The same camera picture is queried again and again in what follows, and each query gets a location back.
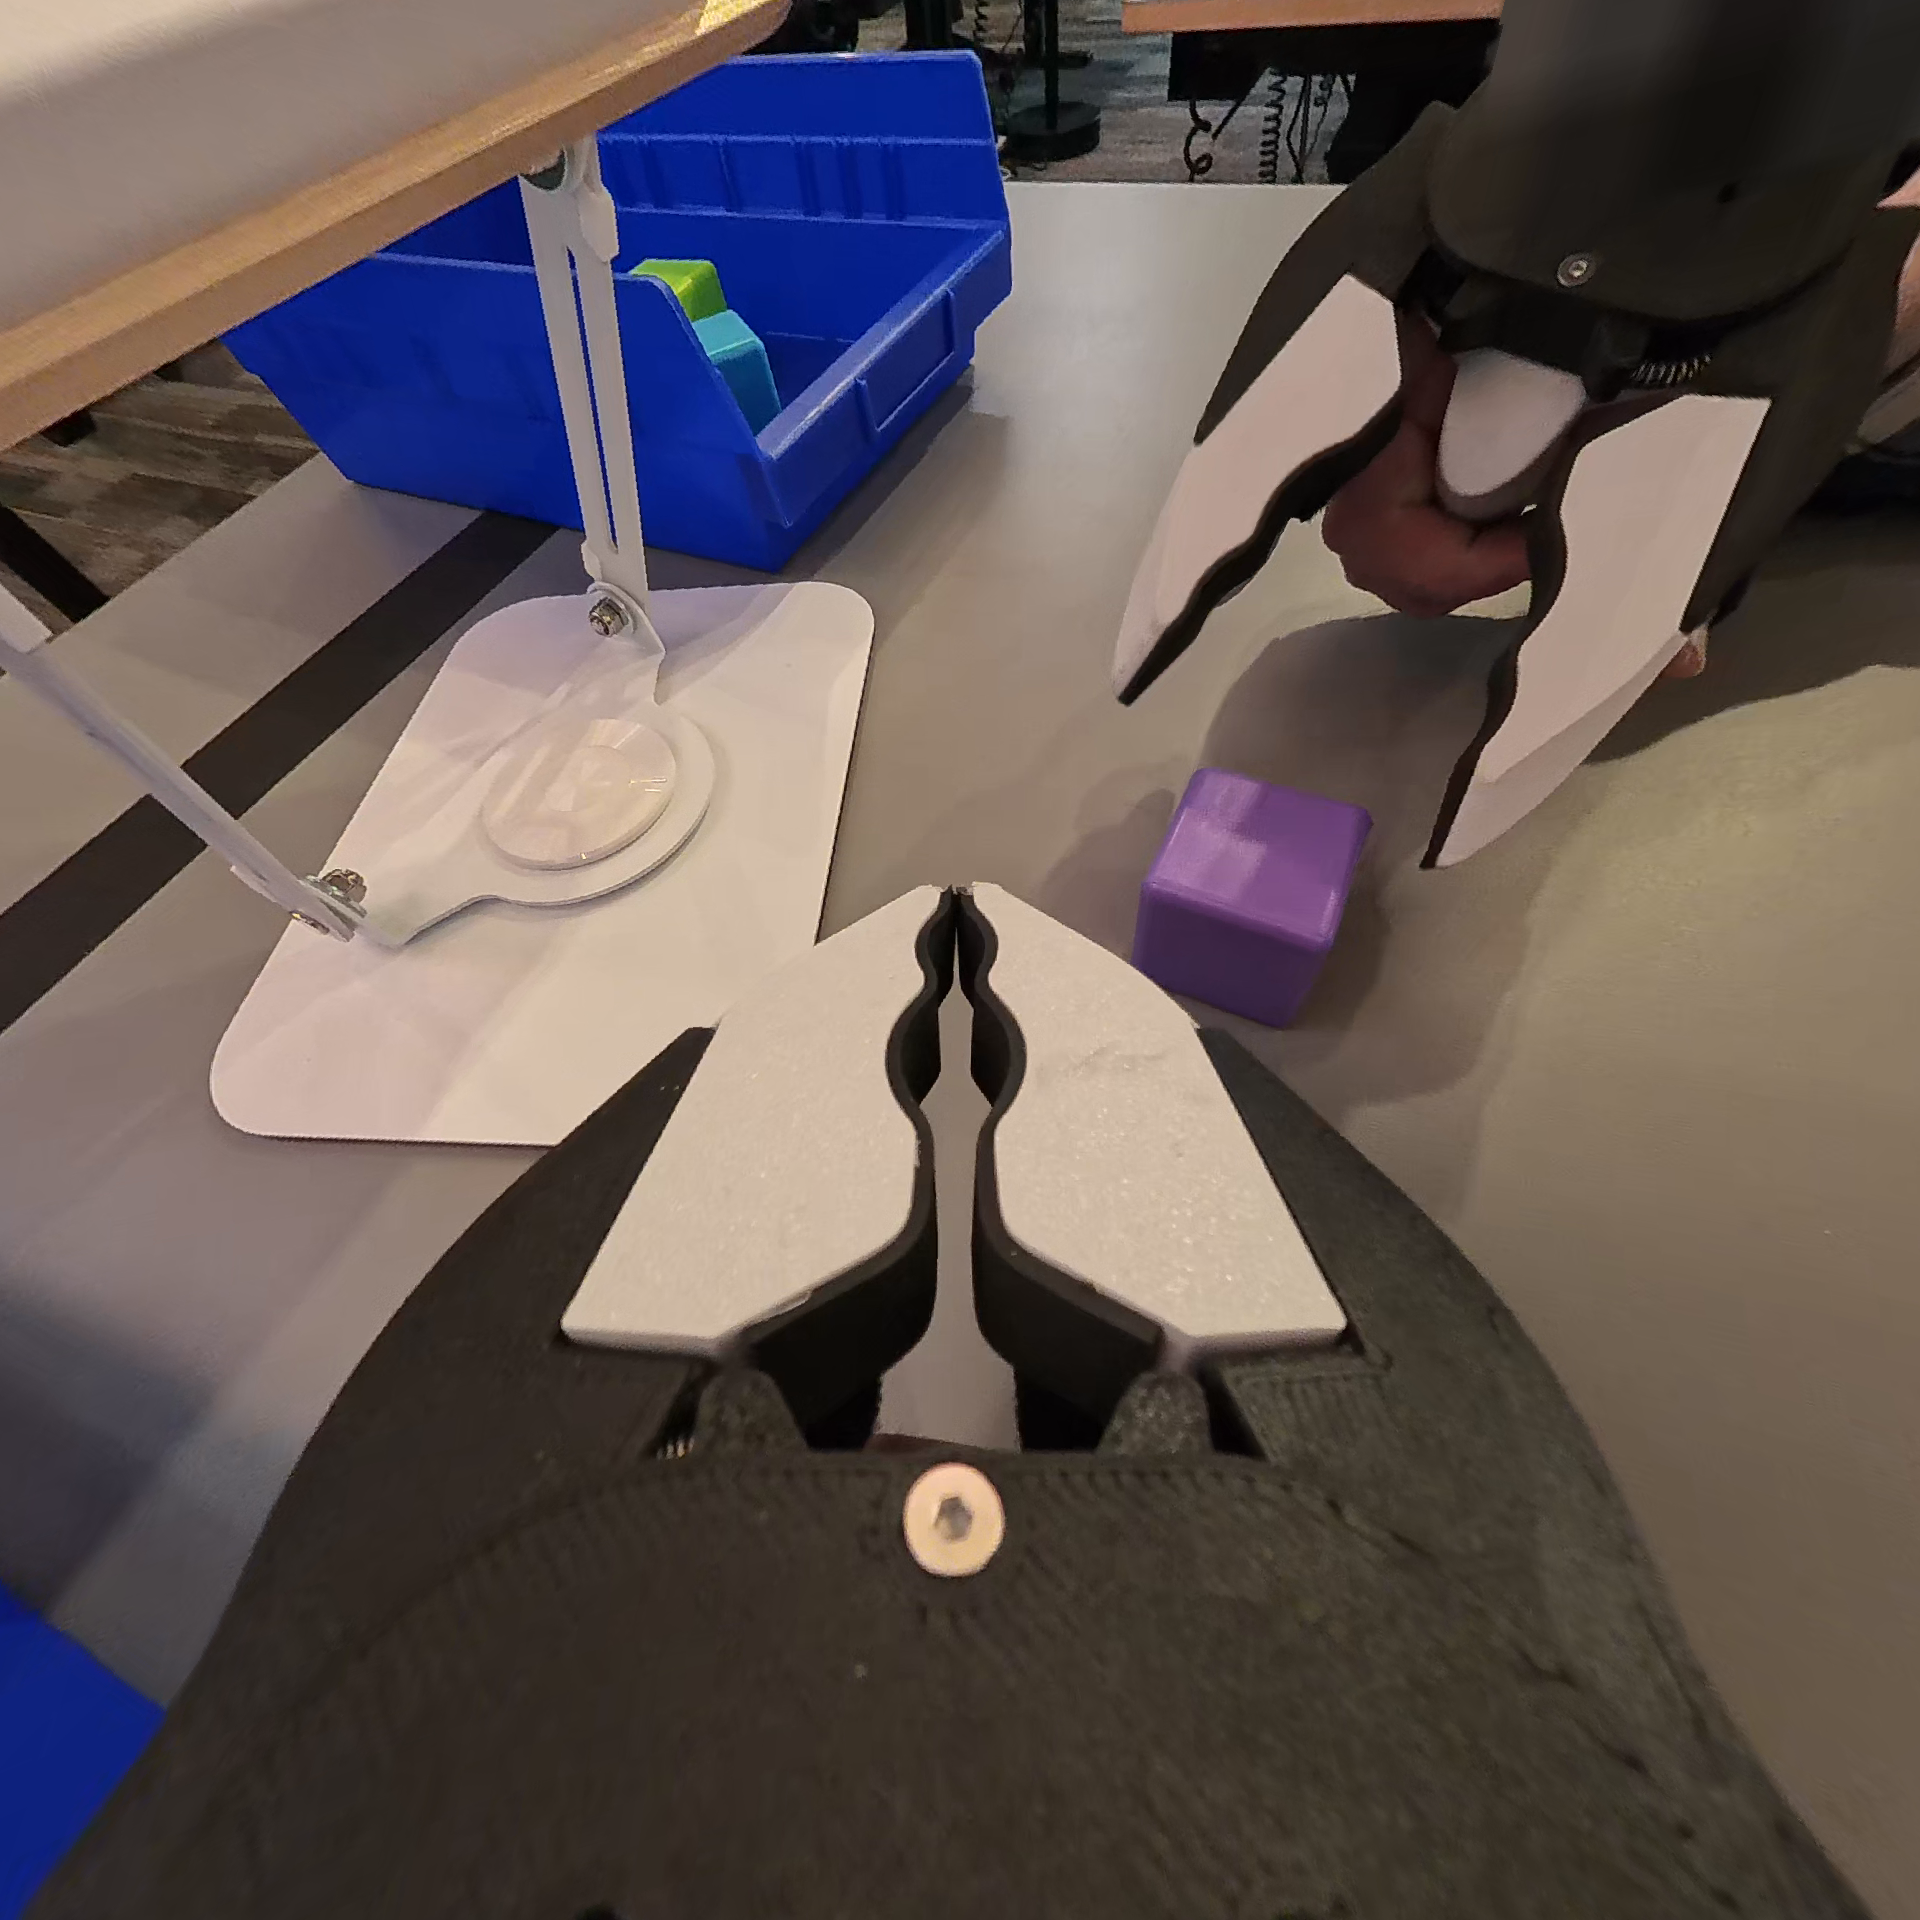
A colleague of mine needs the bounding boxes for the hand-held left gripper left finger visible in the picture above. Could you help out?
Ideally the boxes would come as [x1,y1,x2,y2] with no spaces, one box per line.
[560,885,963,1450]

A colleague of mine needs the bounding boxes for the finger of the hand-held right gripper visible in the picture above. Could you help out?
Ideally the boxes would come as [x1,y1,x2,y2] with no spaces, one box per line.
[1418,381,1776,874]
[1112,269,1449,711]

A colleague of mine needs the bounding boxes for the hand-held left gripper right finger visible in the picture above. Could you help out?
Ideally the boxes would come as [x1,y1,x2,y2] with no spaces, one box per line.
[956,883,1354,1450]

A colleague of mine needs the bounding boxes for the purple cube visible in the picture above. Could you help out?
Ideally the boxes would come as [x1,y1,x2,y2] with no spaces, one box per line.
[1131,768,1376,1031]

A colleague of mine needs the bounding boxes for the blue plastic bin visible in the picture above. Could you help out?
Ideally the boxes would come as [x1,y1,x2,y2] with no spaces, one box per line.
[0,1574,167,1920]
[221,48,1010,576]

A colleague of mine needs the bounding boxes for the cyan cube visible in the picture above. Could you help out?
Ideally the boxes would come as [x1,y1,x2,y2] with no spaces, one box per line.
[691,311,783,429]

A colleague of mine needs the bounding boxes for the grey desk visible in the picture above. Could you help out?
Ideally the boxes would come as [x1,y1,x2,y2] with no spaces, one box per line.
[0,181,1920,1920]

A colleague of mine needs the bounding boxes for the black floor lamp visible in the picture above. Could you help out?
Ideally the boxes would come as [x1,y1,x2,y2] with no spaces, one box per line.
[1002,0,1107,160]

